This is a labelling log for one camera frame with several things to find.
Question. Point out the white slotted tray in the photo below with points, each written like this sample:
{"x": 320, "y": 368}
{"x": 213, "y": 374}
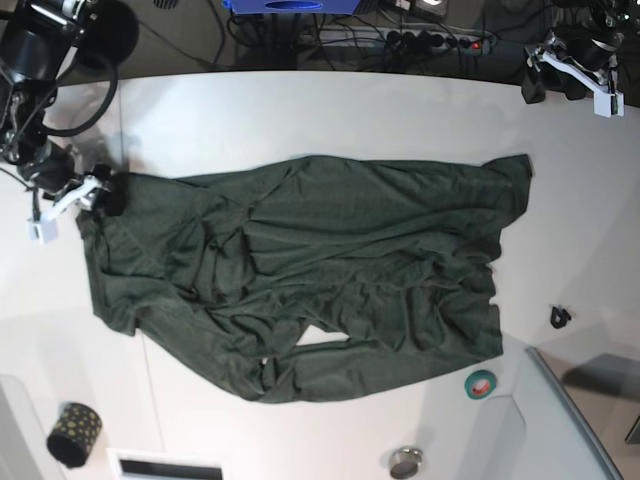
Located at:
{"x": 132, "y": 464}

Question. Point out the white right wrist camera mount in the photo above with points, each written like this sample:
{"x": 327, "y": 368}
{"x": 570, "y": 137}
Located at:
{"x": 65, "y": 205}

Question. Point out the small black clip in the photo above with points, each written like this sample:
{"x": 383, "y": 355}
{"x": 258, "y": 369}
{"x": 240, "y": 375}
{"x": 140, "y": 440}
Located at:
{"x": 560, "y": 317}

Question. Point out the power strip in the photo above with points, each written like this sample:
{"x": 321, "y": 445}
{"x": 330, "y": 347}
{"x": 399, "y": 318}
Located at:
{"x": 471, "y": 43}

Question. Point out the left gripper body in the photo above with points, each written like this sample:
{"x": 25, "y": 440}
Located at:
{"x": 592, "y": 54}

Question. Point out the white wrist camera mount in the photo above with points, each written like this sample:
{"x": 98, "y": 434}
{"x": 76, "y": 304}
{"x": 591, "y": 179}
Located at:
{"x": 550, "y": 58}
{"x": 65, "y": 205}

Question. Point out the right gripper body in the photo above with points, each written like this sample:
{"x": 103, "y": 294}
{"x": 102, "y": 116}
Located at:
{"x": 47, "y": 167}

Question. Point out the green tape roll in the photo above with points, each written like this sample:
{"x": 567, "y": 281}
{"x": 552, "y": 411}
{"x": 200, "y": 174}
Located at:
{"x": 480, "y": 384}

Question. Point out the black yellow-dotted cup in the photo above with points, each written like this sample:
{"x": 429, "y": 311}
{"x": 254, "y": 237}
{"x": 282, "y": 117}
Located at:
{"x": 74, "y": 435}

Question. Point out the small metal tin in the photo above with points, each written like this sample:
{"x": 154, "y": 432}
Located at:
{"x": 405, "y": 463}

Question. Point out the dark green t-shirt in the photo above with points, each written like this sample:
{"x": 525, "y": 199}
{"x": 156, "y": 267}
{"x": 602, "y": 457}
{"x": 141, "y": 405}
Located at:
{"x": 317, "y": 279}

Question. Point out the black round stand base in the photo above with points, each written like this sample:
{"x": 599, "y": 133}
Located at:
{"x": 113, "y": 35}

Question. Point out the blue box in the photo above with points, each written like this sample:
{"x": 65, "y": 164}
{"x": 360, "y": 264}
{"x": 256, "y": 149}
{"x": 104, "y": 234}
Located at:
{"x": 246, "y": 7}

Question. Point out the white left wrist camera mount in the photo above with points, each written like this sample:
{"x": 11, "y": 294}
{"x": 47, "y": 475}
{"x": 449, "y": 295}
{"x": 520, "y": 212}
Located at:
{"x": 550, "y": 58}

